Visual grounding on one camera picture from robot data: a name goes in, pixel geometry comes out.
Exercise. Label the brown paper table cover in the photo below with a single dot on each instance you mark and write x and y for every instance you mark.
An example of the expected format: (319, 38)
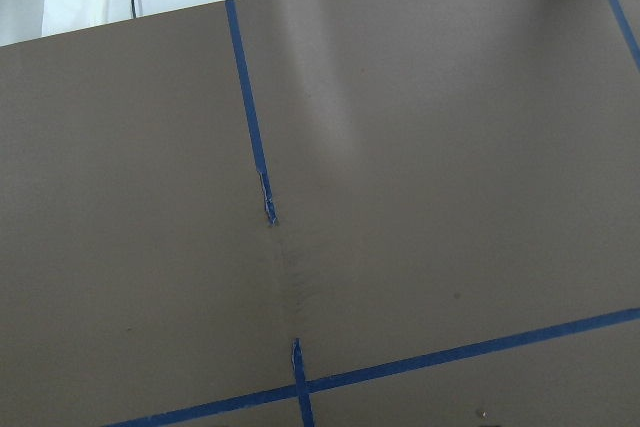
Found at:
(444, 172)

